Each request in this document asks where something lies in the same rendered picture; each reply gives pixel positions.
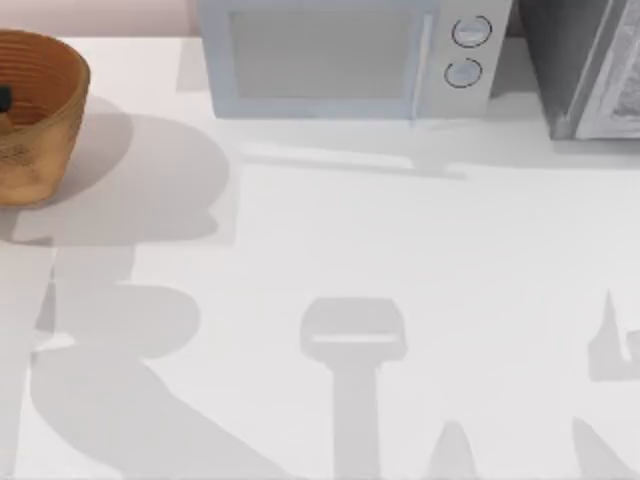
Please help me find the pale microwave oven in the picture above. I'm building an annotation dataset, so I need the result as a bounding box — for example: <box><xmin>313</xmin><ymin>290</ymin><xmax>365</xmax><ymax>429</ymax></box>
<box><xmin>194</xmin><ymin>0</ymin><xmax>515</xmax><ymax>122</ymax></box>

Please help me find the microwave oven door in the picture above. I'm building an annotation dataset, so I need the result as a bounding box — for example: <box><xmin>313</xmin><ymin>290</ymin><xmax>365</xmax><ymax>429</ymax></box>
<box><xmin>195</xmin><ymin>0</ymin><xmax>441</xmax><ymax>120</ymax></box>

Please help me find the microwave oven knob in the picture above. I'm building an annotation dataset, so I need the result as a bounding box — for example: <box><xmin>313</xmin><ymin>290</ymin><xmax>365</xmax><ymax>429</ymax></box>
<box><xmin>451</xmin><ymin>14</ymin><xmax>494</xmax><ymax>49</ymax></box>
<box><xmin>443</xmin><ymin>56</ymin><xmax>484</xmax><ymax>90</ymax></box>

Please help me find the brown woven basket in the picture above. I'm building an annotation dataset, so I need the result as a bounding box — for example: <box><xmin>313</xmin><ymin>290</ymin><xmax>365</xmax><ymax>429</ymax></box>
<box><xmin>0</xmin><ymin>29</ymin><xmax>92</xmax><ymax>208</ymax></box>

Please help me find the microwave door handle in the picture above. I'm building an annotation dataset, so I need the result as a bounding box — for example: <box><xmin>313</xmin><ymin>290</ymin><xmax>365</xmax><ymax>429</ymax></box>
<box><xmin>412</xmin><ymin>13</ymin><xmax>433</xmax><ymax>121</ymax></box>

